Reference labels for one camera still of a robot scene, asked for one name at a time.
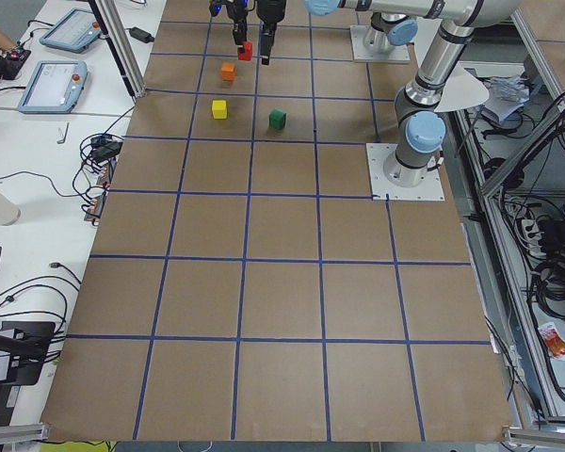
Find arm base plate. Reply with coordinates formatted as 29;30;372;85
349;25;411;64
366;143;444;202

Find orange wooden cube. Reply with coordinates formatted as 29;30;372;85
220;62;236;82

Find teach pendant tablet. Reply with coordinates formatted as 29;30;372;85
17;60;88;114
40;8;101;54

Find far teach pendant tablet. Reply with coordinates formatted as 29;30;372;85
40;8;101;54

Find red wooden cube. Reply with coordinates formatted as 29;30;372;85
237;40;253;61

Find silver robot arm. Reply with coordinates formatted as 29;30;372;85
304;1;521;187
209;1;418;59

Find aluminium frame post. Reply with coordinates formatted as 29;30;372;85
89;0;146;99

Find white chair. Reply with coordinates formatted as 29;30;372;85
434;63;489;113

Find yellow wooden cube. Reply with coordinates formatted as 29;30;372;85
211;99;228;120

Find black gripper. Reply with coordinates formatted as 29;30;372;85
225;0;249;53
256;0;286;65

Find green wooden cube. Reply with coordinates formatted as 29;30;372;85
268;108;287;130

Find black power adapter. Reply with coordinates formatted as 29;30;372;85
128;27;154;43

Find near teach pendant tablet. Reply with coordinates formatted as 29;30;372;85
17;60;88;114

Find red snack packet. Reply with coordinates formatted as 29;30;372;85
538;322;565;360

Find metal hex key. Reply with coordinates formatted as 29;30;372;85
56;122;70;145

